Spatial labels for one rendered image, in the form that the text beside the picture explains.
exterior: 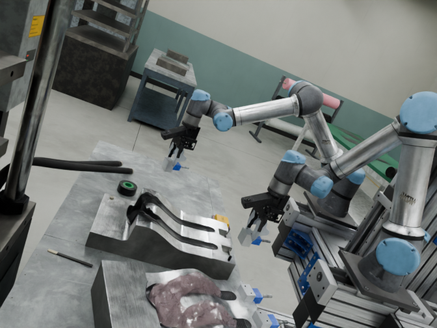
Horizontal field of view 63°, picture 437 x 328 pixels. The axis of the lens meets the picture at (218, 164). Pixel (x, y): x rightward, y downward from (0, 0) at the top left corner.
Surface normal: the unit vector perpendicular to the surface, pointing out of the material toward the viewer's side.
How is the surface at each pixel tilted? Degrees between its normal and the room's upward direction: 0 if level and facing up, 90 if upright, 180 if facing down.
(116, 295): 0
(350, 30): 90
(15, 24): 90
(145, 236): 90
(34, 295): 0
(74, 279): 0
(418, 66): 90
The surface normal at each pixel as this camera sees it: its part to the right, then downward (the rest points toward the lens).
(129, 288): 0.39, -0.86
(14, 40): 0.11, 0.40
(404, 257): -0.55, 0.21
